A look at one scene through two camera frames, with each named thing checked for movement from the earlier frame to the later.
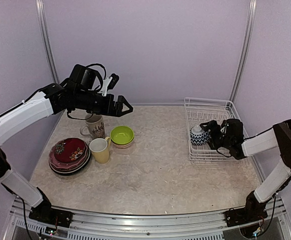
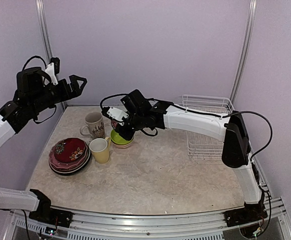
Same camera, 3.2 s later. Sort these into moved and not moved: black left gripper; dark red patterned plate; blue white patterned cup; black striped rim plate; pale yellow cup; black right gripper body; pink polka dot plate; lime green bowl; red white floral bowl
Moved: black right gripper body; blue white patterned cup; black left gripper
Not moved: red white floral bowl; lime green bowl; black striped rim plate; pale yellow cup; pink polka dot plate; dark red patterned plate
